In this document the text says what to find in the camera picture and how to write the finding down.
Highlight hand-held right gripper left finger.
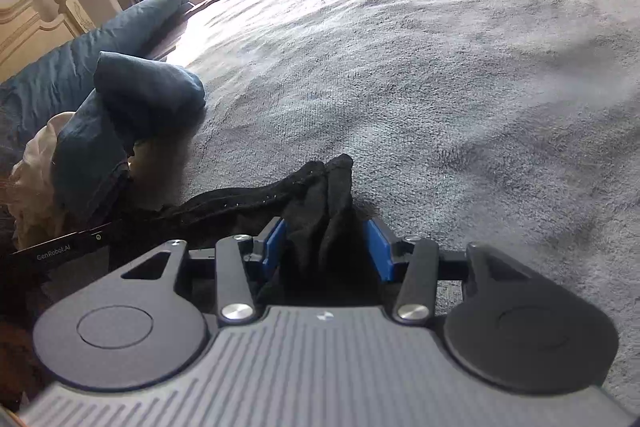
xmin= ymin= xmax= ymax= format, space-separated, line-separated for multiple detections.
xmin=120 ymin=216 xmax=287 ymax=326

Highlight cream garment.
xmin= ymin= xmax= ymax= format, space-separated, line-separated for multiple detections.
xmin=9 ymin=111 xmax=77 ymax=249

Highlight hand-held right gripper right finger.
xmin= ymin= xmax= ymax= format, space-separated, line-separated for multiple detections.
xmin=365 ymin=218 xmax=532 ymax=326

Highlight black pants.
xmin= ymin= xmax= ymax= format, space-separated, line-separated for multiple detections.
xmin=125 ymin=153 xmax=382 ymax=308

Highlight cream carved headboard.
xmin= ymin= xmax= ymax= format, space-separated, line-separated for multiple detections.
xmin=0 ymin=0 xmax=97 ymax=84

